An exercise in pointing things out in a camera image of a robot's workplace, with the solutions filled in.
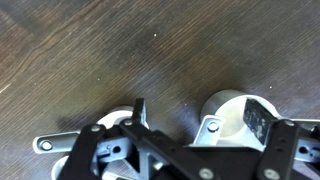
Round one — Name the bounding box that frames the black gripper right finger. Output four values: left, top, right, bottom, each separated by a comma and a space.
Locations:
242, 98, 320, 180

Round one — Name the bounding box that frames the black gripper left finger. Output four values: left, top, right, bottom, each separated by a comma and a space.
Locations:
58, 98, 214, 180

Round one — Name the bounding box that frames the quarter cup steel measuring cup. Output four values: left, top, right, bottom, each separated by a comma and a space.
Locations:
50, 155, 73, 180

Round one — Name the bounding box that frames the half cup steel measuring cup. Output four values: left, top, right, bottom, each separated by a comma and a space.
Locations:
199, 89, 320, 151

